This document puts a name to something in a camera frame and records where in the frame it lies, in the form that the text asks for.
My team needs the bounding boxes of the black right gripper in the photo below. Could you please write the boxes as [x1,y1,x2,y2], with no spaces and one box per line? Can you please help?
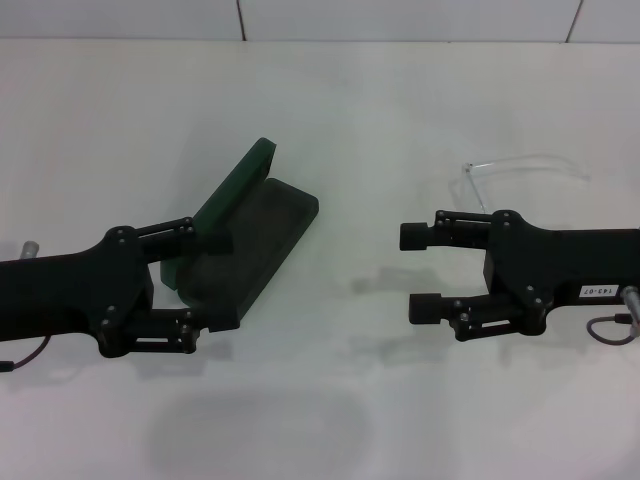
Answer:
[399,209,640,344]

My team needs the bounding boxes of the left gripper cable with plugs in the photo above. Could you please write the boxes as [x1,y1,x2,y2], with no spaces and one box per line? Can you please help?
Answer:
[0,241,51,374]

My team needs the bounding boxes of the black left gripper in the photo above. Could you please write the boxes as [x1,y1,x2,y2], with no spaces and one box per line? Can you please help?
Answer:
[0,217,241,358]

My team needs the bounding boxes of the gripper cable with plugs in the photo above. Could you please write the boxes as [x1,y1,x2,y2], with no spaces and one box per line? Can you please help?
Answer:
[586,284,640,347]
[0,241,51,374]

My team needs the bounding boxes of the right gripper cable with plugs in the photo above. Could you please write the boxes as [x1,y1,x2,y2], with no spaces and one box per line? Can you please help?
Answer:
[586,284,640,347]

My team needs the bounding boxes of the clear white glasses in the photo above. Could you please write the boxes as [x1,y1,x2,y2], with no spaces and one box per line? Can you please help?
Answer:
[449,153,591,214]

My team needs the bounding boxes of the green glasses case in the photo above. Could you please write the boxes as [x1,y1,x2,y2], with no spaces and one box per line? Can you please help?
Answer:
[158,137,320,334]

